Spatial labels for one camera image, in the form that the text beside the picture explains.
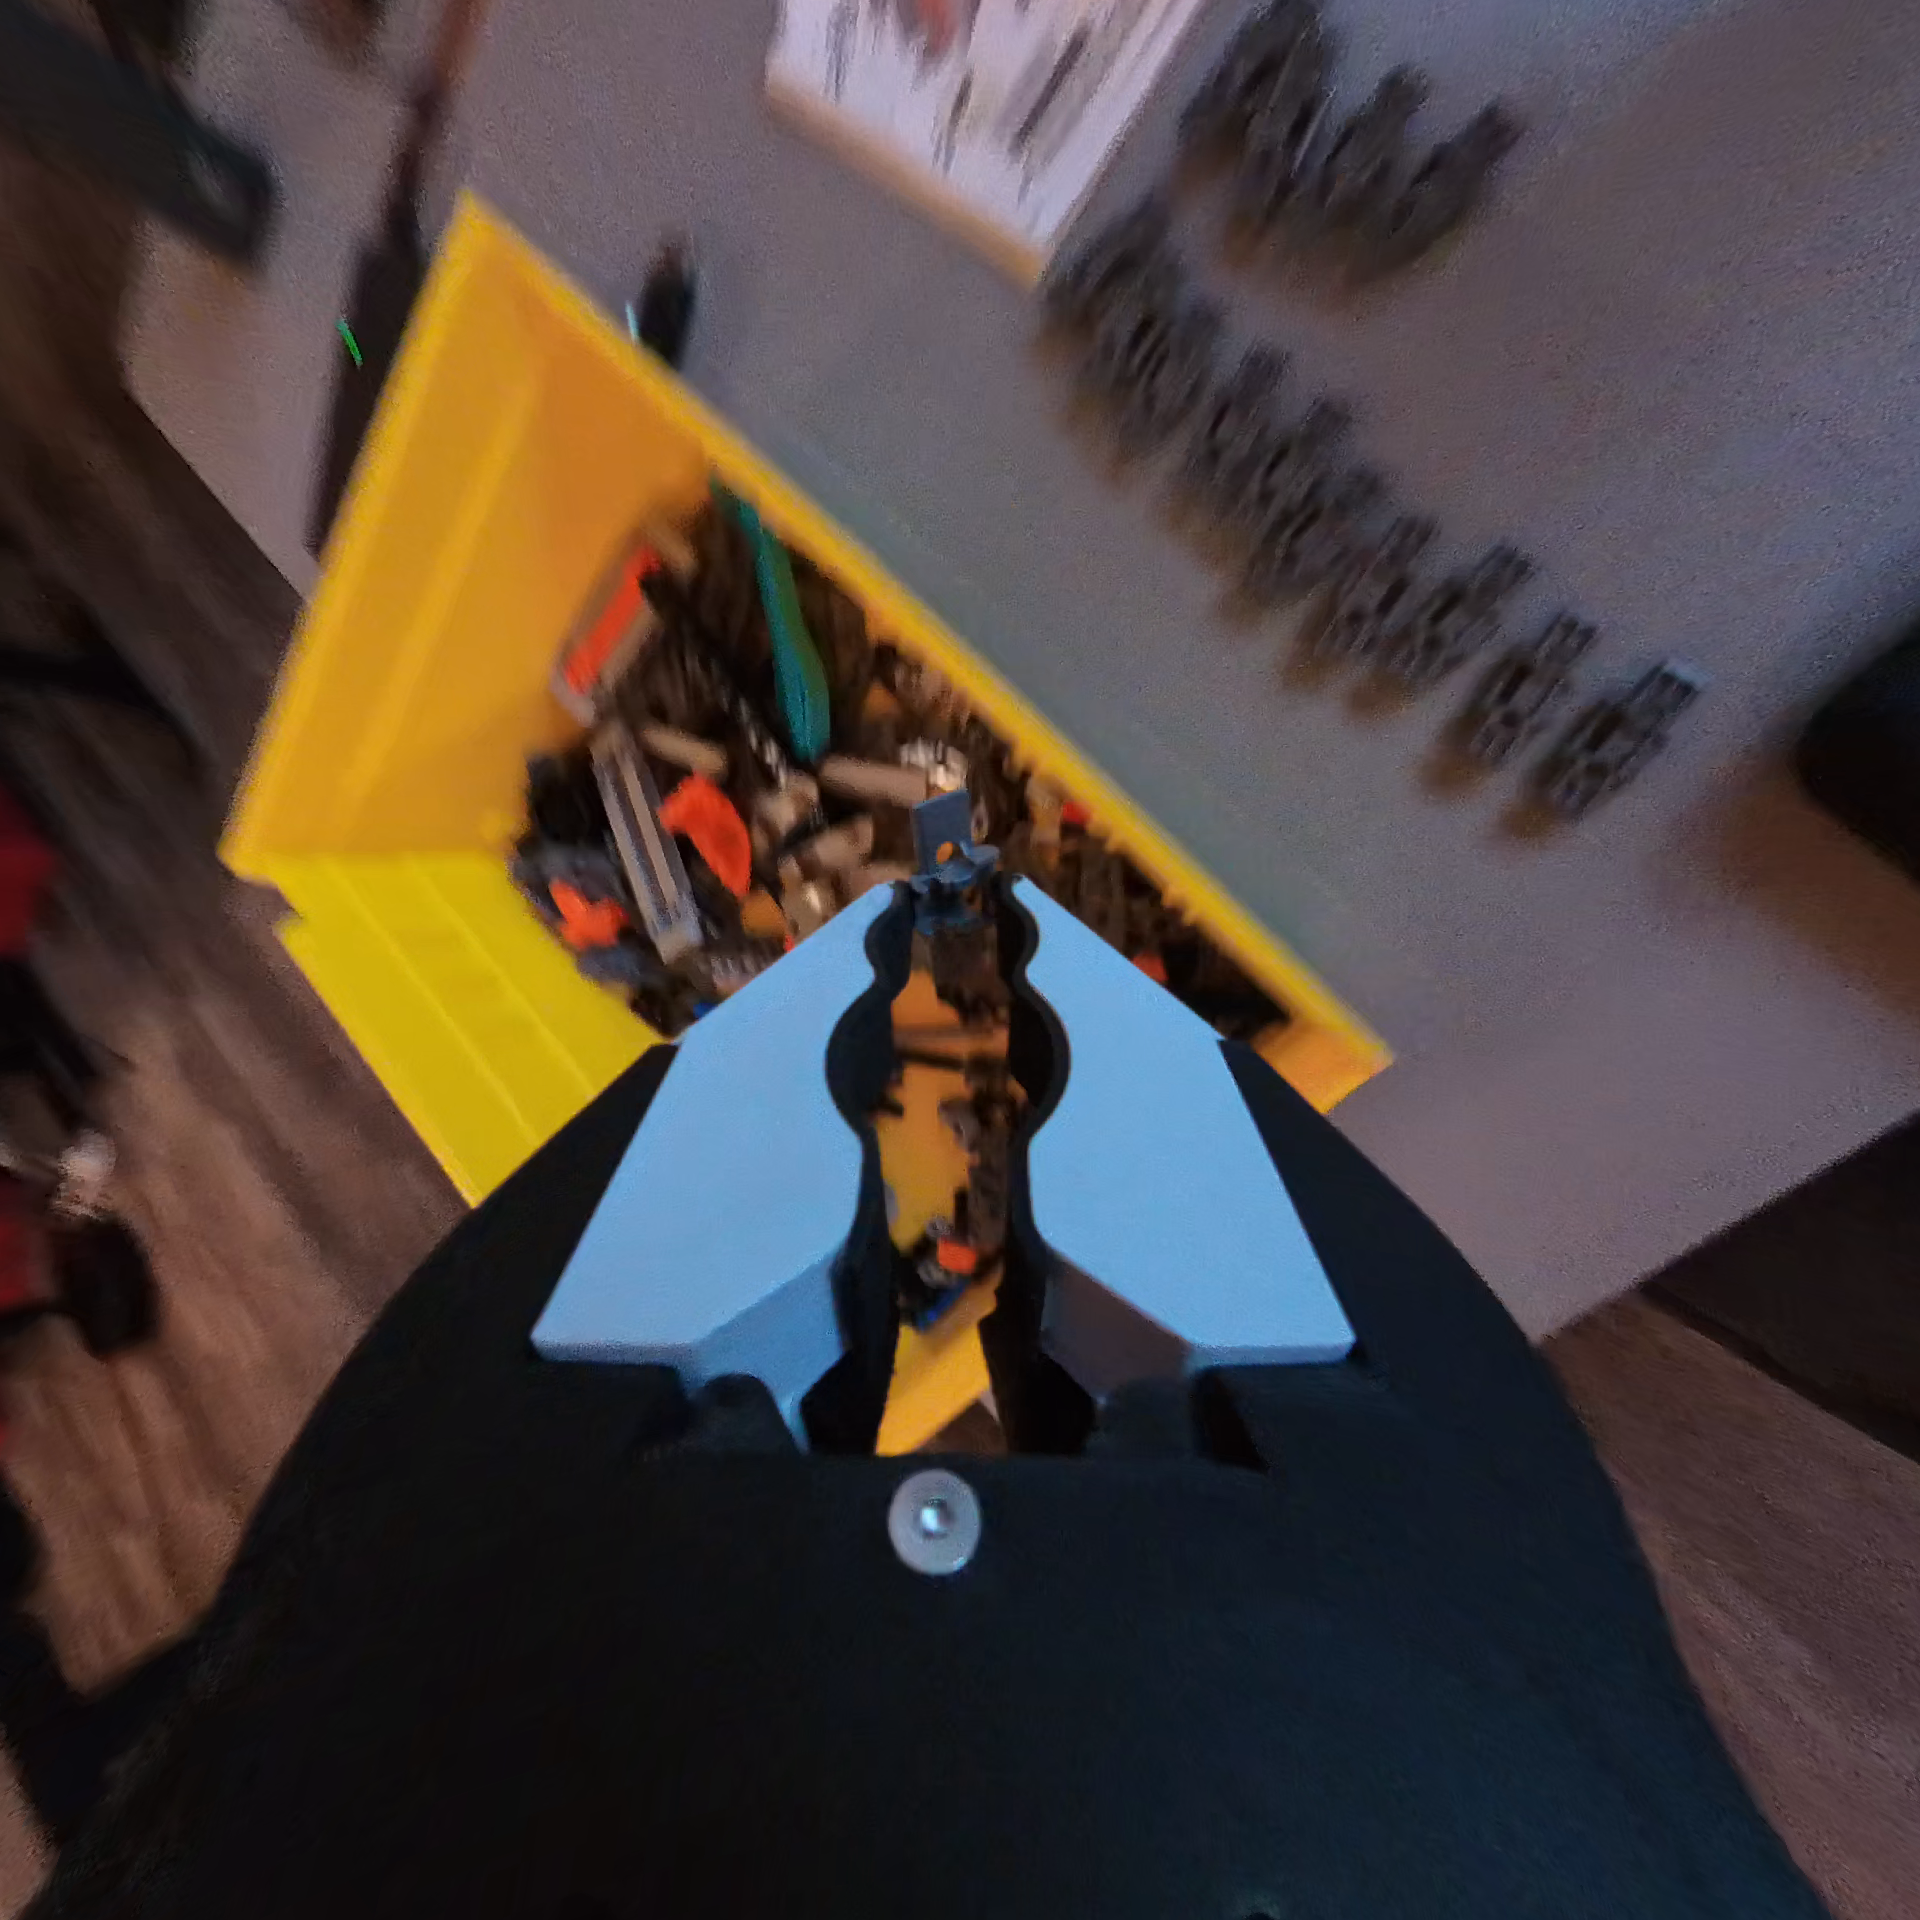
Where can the grey track link piece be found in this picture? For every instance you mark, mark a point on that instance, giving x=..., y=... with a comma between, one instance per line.
x=944, y=900

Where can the yellow plastic bin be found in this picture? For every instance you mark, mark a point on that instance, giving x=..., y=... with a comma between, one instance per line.
x=450, y=599

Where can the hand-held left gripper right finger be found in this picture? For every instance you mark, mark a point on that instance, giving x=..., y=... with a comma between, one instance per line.
x=1185, y=1184

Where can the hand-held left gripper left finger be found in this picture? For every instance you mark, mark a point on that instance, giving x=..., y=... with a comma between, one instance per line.
x=720, y=1184

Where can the grey desk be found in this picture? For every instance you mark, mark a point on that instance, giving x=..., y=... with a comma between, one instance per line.
x=1499, y=975

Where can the printed instruction booklet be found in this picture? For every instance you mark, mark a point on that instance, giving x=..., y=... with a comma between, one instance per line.
x=973, y=106

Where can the rows of grey track links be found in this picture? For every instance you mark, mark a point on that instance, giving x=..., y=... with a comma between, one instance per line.
x=1348, y=495

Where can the green plastic tool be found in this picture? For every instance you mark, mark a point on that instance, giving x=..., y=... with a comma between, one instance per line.
x=795, y=645

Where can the pile of mixed building parts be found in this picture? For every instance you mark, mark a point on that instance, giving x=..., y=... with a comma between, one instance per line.
x=840, y=779

